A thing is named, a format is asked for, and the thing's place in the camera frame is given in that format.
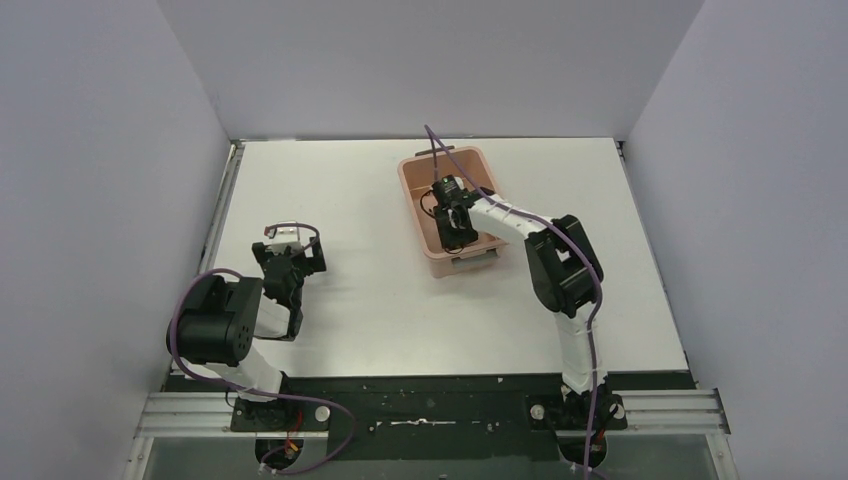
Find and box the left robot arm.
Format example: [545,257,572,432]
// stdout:
[166,235,327,430]

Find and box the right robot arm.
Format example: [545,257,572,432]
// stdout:
[431,175,626,433]

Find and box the pink plastic bin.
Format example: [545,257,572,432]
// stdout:
[398,146,506,278]

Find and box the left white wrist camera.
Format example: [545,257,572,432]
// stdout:
[264,225,303,255]

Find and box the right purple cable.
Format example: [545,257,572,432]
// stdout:
[423,124,605,480]

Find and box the left side aluminium rail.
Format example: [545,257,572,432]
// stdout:
[197,140,245,273]

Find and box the aluminium rail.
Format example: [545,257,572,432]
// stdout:
[135,390,730,439]
[197,140,245,273]

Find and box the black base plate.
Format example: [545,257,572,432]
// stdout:
[162,372,697,462]

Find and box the aluminium front rail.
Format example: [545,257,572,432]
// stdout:
[135,390,730,439]

